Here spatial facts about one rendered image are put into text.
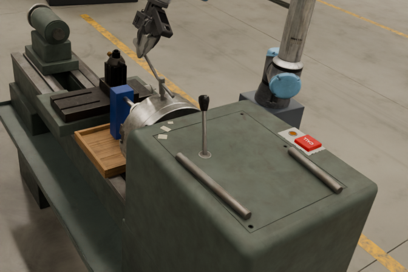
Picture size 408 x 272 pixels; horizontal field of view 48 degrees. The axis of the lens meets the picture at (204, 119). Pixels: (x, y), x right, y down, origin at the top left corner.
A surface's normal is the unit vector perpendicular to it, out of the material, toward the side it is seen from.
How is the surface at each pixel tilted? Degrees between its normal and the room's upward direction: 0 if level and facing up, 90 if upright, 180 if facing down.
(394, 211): 0
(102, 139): 0
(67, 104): 0
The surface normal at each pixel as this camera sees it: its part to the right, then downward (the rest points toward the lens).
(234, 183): 0.11, -0.85
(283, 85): -0.03, 0.62
